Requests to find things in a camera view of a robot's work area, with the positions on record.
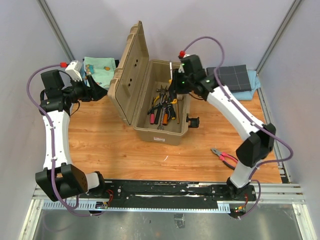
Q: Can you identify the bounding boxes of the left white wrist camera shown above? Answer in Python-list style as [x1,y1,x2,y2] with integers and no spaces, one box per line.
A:
[63,60,83,82]

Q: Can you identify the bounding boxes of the green cartoon print cloth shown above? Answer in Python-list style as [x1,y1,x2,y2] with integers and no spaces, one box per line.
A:
[83,56,117,90]

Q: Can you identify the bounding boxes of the dark grey checked cloth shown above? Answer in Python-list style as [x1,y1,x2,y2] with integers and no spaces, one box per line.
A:
[217,64,252,93]

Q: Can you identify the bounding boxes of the silver open-end wrench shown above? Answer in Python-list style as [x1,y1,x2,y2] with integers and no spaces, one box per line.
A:
[157,104,167,131]

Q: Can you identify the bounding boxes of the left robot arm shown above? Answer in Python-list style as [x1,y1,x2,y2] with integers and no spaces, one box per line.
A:
[35,69,108,202]

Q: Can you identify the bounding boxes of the blue slotted cable duct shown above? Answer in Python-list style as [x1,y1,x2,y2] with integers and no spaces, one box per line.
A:
[41,201,231,214]

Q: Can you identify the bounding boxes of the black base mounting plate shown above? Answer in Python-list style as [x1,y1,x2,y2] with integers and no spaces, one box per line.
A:
[77,178,258,208]

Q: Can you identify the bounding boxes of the black yellow handled screwdriver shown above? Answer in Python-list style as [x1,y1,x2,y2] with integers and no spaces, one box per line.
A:
[167,103,176,120]

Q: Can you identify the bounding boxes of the red black thin screwdriver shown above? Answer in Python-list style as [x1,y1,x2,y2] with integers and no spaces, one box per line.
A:
[147,95,162,125]

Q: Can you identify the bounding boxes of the light blue folded cloth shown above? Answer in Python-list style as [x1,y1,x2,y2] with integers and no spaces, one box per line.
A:
[232,70,261,101]

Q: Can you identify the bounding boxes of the red handled pliers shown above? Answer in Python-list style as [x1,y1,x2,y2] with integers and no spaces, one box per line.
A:
[211,148,238,170]

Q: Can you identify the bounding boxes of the tan plastic tool box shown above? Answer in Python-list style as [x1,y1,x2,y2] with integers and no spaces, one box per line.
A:
[107,21,200,146]

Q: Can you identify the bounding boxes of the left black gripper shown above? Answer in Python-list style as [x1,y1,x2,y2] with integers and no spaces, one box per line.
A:
[62,74,109,103]

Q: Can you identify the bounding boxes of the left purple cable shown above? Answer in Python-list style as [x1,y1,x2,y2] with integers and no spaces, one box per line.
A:
[26,63,111,232]

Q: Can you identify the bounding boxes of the small claw hammer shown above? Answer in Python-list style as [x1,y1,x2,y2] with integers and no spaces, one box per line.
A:
[154,86,168,125]

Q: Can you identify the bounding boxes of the purple cable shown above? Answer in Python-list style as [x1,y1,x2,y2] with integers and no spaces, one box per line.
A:
[181,36,295,221]
[26,63,111,232]

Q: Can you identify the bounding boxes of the yellow black handled pliers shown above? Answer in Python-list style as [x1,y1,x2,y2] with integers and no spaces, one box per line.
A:
[152,87,168,107]

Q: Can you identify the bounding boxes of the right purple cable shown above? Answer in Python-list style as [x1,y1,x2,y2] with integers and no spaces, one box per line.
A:
[181,36,295,221]

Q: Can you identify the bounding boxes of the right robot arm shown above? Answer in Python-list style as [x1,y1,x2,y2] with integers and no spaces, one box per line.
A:
[169,52,276,200]

